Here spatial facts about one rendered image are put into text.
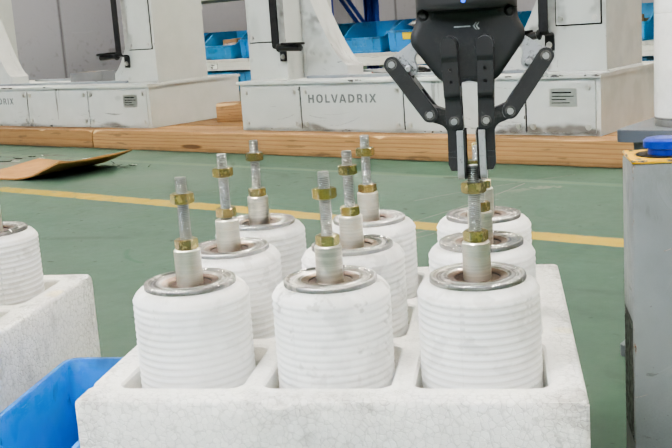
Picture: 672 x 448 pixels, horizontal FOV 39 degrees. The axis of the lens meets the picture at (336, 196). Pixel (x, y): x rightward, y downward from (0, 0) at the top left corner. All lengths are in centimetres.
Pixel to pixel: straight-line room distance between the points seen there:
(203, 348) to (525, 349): 25
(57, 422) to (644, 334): 59
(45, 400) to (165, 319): 29
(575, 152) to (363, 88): 83
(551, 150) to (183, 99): 186
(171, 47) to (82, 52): 428
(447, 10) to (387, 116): 259
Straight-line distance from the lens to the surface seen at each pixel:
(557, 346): 82
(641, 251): 93
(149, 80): 416
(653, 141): 93
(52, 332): 110
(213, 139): 373
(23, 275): 111
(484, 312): 72
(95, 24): 854
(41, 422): 102
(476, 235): 74
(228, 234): 90
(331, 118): 343
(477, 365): 73
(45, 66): 821
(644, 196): 92
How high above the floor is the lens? 45
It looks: 10 degrees down
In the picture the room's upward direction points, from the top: 4 degrees counter-clockwise
